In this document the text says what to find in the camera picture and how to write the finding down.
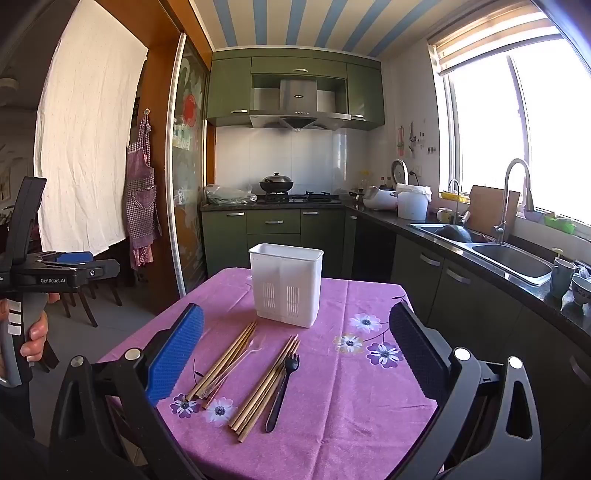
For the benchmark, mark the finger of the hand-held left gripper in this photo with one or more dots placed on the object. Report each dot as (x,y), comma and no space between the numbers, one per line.
(74,257)
(94,273)

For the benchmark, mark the round silver cooker lid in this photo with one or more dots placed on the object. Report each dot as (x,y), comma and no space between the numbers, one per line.
(399,173)

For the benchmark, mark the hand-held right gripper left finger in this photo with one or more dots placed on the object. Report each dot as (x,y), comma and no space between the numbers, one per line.
(178,355)

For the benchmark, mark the dark wok in sink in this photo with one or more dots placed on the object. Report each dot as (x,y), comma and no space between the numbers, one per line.
(455,233)

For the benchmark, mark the window roller blind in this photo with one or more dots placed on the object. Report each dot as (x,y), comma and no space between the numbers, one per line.
(489,37)

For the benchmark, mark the white plastic bucket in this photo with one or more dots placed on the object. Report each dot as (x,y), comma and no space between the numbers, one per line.
(412,205)

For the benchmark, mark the kitchen window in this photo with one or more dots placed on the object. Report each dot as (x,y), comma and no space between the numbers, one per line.
(485,129)

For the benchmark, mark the sauce bottles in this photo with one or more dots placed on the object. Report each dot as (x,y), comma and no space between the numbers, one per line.
(381,182)

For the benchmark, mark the pale printed mug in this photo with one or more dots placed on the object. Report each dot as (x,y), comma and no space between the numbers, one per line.
(444,216)

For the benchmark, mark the green base cabinets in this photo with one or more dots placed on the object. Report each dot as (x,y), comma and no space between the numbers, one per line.
(461,295)
(272,230)

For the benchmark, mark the black wok with lid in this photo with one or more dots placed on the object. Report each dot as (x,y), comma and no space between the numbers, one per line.
(277,183)

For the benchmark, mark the grey blue cup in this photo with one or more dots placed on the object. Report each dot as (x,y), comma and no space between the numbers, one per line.
(561,279)

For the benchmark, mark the black stone countertop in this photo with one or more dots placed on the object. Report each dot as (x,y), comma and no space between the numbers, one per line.
(392,219)

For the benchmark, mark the frosted glass sliding door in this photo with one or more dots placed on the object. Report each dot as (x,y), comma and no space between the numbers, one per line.
(189,184)

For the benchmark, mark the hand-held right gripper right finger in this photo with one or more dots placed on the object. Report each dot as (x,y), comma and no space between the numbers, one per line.
(415,357)

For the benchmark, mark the steel range hood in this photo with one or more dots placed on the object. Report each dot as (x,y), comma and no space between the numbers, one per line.
(298,99)

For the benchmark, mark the yellow drain basket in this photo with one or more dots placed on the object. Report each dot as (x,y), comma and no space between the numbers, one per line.
(455,196)

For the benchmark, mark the dark wooden chair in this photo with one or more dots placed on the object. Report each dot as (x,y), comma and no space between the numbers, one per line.
(87,300)

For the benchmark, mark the clear plastic spoon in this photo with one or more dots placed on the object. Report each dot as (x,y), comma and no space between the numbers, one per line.
(253,351)

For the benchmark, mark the patterned ceramic bowl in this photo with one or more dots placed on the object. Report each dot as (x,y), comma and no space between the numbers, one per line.
(581,290)

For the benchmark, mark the white hanging sheet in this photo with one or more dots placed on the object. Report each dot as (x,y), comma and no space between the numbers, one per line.
(87,138)

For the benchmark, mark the green plastic container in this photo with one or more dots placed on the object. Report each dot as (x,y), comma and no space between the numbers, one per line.
(559,225)

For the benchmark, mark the black plastic fork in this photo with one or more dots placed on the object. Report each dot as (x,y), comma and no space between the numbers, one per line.
(277,402)

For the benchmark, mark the small steel faucet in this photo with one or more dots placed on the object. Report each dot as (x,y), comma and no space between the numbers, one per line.
(457,203)

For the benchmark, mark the tall steel faucet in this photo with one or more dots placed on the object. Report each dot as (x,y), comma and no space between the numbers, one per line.
(508,184)

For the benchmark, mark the white plastic utensil holder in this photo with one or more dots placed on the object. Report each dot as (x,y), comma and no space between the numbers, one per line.
(286,270)

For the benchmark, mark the green wall cabinets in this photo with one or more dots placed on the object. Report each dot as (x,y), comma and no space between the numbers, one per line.
(228,87)

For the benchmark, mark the pink floral tablecloth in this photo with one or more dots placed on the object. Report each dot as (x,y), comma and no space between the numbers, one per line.
(351,415)

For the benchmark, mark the wooden cutting board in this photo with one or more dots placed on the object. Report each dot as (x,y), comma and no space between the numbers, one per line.
(489,207)

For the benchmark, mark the hanging kitchen tools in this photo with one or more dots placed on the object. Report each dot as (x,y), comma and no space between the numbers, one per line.
(411,138)

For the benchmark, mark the black gas stove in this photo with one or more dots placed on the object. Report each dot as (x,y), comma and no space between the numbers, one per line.
(318,198)

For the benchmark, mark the checked purple apron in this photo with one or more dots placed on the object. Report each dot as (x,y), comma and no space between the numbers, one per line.
(141,203)

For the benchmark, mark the clear plastic bag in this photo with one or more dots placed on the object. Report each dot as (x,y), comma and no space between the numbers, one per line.
(228,194)

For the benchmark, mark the steel double sink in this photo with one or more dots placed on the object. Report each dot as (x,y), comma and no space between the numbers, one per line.
(512,261)

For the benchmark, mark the bundle of wooden chopsticks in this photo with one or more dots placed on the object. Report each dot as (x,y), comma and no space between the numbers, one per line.
(263,393)
(226,361)

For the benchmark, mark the person's left hand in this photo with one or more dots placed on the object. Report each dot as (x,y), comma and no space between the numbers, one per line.
(34,339)

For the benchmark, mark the white rice cooker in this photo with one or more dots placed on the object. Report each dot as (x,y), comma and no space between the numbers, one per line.
(378,198)

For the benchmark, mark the small steel pot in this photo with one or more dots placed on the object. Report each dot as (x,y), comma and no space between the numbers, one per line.
(356,194)

